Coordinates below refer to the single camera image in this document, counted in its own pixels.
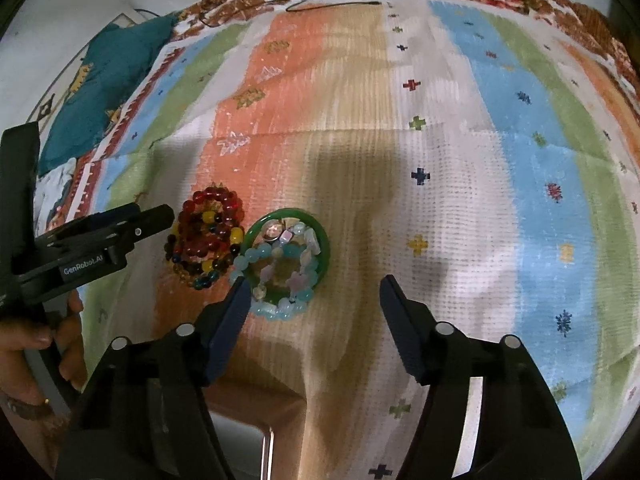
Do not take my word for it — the yellow and dark bead bracelet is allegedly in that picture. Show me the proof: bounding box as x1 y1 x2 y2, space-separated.
162 209 246 291

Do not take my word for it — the light blue bead bracelet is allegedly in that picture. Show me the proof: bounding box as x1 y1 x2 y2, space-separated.
228 242 321 322

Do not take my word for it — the red bead bracelet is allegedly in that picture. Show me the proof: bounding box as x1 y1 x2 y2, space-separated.
177 185 246 261

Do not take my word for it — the pastel stone chip bracelet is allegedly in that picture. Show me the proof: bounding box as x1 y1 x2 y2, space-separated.
252 219 321 302

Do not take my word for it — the green jade bangle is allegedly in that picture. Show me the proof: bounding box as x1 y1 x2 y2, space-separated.
233 208 330 318

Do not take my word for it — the person's left hand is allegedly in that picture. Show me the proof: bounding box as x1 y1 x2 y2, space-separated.
1 290 88 405

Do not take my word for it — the white crumpled cloth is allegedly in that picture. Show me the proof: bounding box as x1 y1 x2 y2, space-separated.
34 157 77 232

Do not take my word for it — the silver metal tin box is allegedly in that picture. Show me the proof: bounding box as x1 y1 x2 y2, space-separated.
209 412 272 480

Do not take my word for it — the teal blanket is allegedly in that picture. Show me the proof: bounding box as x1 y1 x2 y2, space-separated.
38 14 177 176

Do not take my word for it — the striped colourful woven cloth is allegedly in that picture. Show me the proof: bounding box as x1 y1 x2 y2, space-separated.
90 0 639 479

